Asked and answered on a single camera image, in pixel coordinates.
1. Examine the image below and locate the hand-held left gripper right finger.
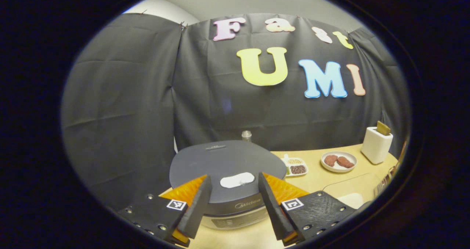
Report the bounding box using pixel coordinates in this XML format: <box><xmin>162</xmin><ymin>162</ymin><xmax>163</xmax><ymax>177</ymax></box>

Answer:
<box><xmin>258</xmin><ymin>172</ymin><xmax>357</xmax><ymax>246</ymax></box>

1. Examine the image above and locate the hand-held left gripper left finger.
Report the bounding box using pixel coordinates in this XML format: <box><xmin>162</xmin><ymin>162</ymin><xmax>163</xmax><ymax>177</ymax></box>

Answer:
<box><xmin>117</xmin><ymin>174</ymin><xmax>213</xmax><ymax>248</ymax></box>

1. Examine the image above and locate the dark grey rice cooker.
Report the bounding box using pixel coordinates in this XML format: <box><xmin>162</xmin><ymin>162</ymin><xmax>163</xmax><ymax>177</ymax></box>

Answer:
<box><xmin>169</xmin><ymin>140</ymin><xmax>287</xmax><ymax>230</ymax></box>

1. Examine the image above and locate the clear chopstick holder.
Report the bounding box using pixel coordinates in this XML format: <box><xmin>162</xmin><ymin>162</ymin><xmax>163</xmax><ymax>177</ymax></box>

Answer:
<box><xmin>374</xmin><ymin>166</ymin><xmax>399</xmax><ymax>198</ymax></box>

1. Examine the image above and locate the white divided bean dish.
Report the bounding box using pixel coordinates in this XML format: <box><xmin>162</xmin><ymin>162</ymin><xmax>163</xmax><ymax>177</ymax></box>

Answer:
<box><xmin>281</xmin><ymin>154</ymin><xmax>309</xmax><ymax>177</ymax></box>

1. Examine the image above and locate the white round plate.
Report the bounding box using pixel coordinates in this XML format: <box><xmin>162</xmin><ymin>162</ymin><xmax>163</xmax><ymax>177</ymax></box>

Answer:
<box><xmin>321</xmin><ymin>151</ymin><xmax>358</xmax><ymax>173</ymax></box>

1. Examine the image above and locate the clear glass tray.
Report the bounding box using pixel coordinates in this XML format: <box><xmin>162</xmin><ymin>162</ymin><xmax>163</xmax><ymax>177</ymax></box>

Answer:
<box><xmin>322</xmin><ymin>173</ymin><xmax>384</xmax><ymax>209</ymax></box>

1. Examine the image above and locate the white toaster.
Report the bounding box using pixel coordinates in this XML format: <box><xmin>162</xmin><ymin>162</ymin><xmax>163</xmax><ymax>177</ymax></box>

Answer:
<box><xmin>361</xmin><ymin>126</ymin><xmax>393</xmax><ymax>165</ymax></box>

